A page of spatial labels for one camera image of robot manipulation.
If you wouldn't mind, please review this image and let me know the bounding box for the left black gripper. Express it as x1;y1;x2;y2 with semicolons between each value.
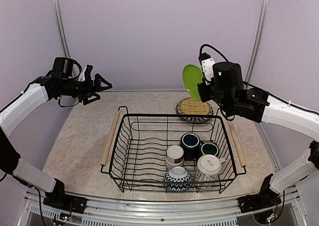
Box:
58;73;112;105

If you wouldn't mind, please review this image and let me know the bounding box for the woven bamboo plate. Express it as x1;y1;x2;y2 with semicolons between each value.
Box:
177;97;213;115

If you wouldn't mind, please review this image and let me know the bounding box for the green plastic plate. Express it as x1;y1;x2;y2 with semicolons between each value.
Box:
182;64;203;101

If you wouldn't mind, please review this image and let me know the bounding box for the black white striped plate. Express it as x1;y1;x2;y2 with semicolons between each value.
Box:
175;105;213;123

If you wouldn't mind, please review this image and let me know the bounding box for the white brown banded cup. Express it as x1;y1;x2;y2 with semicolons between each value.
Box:
165;145;184;170

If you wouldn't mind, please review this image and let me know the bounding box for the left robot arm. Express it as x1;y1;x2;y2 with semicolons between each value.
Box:
0;57;113;209

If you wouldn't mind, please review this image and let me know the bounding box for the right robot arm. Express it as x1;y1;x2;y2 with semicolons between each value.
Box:
197;44;319;208

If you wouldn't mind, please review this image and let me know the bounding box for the navy blue mug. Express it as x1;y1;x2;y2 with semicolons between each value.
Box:
179;133;200;161

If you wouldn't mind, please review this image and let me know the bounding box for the dark teal mug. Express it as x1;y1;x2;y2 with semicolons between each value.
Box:
199;142;219;157

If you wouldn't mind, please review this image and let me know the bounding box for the white floral patterned mug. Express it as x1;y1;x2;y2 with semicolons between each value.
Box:
195;154;226;182

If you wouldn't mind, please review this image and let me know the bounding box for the blue white patterned bowl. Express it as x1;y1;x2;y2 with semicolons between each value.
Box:
163;166;192;193

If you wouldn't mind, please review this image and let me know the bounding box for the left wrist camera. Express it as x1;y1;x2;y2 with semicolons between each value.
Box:
77;64;93;82

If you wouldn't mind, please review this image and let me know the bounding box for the left wooden rack handle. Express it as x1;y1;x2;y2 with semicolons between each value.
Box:
100;110;120;167

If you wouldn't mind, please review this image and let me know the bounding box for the wooden rack handle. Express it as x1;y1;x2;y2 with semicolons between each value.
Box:
228;122;247;168
100;110;120;167

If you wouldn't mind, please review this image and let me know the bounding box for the black wire dish rack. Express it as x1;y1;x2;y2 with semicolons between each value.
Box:
101;111;239;193

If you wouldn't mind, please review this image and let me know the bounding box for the right wooden rack handle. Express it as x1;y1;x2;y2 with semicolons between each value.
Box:
228;122;247;168

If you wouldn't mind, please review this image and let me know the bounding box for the left aluminium corner post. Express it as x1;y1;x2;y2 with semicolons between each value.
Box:
52;0;70;58

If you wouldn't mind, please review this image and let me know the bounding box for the aluminium corner post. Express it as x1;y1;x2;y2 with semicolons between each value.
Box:
52;0;70;58
245;0;269;83

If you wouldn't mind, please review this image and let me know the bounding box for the right aluminium corner post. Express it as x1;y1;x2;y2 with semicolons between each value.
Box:
245;0;269;83

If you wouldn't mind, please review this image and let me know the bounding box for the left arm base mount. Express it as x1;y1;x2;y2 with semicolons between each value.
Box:
43;179;87;214

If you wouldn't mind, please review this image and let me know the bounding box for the aluminium front rail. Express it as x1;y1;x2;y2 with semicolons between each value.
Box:
14;190;308;226

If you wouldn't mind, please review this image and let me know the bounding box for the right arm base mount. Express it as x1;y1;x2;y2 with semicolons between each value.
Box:
237;174;282;213

